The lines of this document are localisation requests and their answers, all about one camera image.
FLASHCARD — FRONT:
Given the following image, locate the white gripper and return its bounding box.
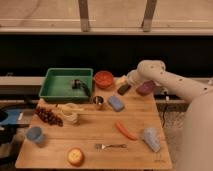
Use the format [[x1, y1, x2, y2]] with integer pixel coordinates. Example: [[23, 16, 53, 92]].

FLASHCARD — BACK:
[[127, 70, 144, 86]]

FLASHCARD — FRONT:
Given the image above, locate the purple bowl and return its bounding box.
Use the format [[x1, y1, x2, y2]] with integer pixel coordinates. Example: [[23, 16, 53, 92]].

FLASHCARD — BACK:
[[136, 81, 155, 95]]

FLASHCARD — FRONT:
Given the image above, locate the black eraser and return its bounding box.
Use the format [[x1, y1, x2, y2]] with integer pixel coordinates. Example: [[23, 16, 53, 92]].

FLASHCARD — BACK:
[[117, 83, 131, 95]]

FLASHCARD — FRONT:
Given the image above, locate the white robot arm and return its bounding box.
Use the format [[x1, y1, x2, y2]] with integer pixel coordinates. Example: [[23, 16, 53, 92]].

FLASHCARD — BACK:
[[127, 60, 213, 171]]

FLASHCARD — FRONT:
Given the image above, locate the orange bowl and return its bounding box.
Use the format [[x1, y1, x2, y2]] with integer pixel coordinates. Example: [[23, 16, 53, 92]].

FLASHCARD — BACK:
[[94, 71, 114, 89]]

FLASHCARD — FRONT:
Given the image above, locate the blue sponge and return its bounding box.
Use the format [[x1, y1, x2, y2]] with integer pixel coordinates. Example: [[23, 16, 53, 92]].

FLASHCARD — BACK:
[[108, 96, 124, 112]]

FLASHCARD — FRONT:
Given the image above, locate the small metal cup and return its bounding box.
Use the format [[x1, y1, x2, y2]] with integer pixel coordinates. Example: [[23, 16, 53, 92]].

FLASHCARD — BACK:
[[93, 96, 104, 110]]

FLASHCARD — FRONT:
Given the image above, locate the orange carrot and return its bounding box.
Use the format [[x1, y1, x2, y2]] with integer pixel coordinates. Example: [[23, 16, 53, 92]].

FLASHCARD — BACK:
[[115, 122, 137, 141]]

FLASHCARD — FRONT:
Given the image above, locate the black brush in tray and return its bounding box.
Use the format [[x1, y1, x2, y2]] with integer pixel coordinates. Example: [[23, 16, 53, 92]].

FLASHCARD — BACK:
[[71, 79, 91, 97]]

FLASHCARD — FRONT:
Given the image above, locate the green plastic tray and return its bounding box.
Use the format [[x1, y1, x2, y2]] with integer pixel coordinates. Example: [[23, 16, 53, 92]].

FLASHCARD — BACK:
[[39, 68, 93, 103]]

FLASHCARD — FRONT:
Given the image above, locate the silver fork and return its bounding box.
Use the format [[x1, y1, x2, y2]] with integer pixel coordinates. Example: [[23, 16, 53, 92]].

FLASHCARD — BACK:
[[94, 144, 127, 149]]

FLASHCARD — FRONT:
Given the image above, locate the yellow banana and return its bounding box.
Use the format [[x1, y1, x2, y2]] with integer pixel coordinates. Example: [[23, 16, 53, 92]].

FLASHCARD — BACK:
[[56, 104, 83, 114]]

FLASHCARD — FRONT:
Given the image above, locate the bunch of dark grapes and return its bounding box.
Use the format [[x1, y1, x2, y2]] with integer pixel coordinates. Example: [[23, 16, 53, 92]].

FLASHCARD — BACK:
[[35, 107, 63, 127]]

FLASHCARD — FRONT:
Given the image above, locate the yellow apple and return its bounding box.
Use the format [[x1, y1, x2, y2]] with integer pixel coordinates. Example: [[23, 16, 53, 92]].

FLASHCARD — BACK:
[[67, 148, 84, 166]]

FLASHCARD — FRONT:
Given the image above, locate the blue black machine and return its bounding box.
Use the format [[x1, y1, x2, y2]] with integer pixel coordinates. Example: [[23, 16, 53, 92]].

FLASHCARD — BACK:
[[0, 104, 35, 159]]

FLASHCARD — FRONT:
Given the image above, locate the black cable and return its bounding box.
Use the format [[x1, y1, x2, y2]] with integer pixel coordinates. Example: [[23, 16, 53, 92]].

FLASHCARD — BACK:
[[161, 96, 170, 129]]

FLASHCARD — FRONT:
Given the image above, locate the right window post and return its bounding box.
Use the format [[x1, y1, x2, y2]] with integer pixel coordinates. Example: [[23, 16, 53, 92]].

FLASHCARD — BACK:
[[141, 0, 157, 32]]

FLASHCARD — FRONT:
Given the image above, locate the window post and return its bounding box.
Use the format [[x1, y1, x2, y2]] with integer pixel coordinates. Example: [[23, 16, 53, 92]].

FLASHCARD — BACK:
[[78, 0, 90, 32], [141, 0, 157, 32]]

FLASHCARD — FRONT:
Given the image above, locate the left window post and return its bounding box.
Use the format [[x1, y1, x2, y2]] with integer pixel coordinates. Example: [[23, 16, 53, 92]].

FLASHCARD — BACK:
[[78, 0, 90, 32]]

